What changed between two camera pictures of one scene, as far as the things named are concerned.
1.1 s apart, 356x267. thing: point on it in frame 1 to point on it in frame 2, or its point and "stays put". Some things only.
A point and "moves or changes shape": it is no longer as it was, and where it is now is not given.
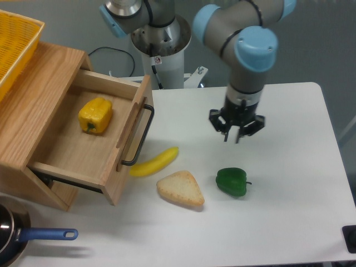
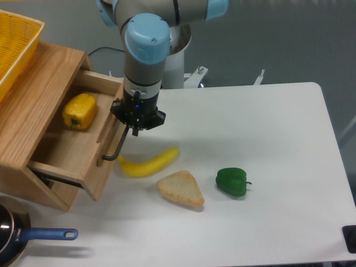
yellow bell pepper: x=95 y=115 to x=79 y=110
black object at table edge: x=349 y=232 stays put
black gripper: x=238 y=114 to x=135 y=109
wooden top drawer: x=102 y=126 moves or changes shape
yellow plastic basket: x=19 y=35 stays put
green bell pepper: x=232 y=181 stays put
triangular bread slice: x=181 y=186 stays put
